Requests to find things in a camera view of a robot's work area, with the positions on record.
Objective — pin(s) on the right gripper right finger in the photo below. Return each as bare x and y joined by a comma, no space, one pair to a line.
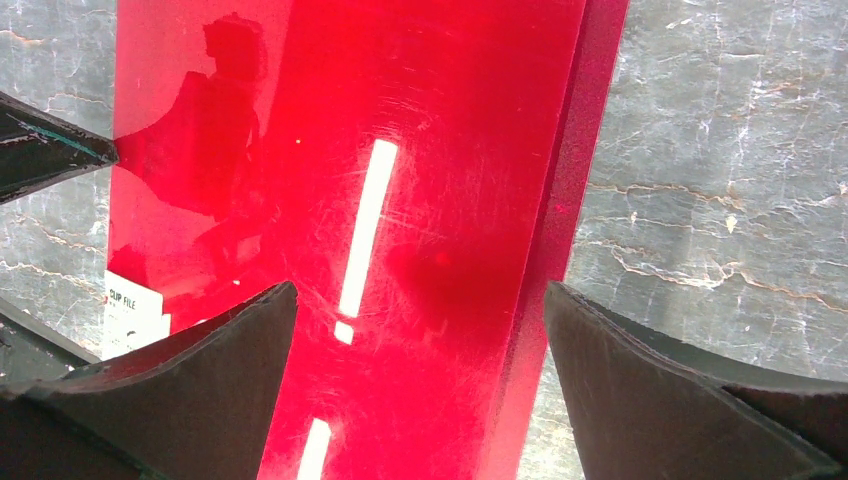
645,405

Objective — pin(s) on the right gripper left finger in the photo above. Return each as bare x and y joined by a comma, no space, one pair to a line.
195,405

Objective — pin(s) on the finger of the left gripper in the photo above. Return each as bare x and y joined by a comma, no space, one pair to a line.
39,150

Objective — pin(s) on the red clip file folder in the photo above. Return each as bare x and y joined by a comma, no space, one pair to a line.
415,168

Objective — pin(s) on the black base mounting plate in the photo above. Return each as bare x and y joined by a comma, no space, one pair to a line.
30,350

